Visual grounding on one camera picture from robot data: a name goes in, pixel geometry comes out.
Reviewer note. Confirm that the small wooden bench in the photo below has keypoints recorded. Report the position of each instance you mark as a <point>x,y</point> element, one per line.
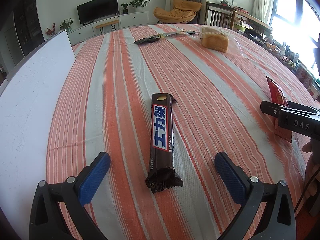
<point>111,24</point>

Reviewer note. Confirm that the small dark potted plant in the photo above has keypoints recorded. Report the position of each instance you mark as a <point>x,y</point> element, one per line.
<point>125,8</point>

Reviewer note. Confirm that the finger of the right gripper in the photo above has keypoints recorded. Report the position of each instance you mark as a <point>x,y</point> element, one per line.
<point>292,111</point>

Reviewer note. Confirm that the black flat television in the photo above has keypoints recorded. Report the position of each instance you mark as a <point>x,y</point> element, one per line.
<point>96,9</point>

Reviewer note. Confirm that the bagged bread loaf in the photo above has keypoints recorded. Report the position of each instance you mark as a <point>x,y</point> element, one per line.
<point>219,39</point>

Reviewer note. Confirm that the dark wooden chair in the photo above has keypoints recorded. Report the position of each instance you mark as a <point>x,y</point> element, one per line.
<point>218,15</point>

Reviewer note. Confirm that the black display cabinet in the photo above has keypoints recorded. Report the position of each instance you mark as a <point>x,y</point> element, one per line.
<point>27,25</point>

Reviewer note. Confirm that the person's right hand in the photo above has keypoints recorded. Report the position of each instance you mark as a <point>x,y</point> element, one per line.
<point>312,177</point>

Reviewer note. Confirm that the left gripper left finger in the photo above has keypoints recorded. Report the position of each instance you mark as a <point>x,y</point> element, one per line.
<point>46,218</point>

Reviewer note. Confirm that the striped orange white tablecloth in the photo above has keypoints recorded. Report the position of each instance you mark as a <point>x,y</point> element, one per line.
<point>105,105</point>

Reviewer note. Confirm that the dark green snack stick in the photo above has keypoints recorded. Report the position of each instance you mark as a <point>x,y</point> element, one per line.
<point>155,38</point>

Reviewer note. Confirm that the orange lounge chair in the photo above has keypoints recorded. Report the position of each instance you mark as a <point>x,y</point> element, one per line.
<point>183,11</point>

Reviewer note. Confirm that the white tv cabinet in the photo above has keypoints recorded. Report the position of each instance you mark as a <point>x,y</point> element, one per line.
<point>125,21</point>

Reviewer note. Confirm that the red flower arrangement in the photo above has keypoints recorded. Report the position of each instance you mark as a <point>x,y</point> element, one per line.
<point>50,31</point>

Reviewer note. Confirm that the green potted plant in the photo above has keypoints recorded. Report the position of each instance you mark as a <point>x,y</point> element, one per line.
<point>139,5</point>

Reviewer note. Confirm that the cluttered wooden side table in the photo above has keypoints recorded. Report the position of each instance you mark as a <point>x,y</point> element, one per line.
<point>259,26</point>

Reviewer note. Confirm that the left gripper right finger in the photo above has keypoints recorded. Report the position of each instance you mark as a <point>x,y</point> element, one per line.
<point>278,218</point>

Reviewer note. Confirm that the brown chocolate bar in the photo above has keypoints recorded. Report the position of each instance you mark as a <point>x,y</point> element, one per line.
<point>162,174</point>

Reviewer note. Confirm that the white cardboard box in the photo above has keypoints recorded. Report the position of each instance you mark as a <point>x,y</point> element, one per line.
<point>27,107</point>

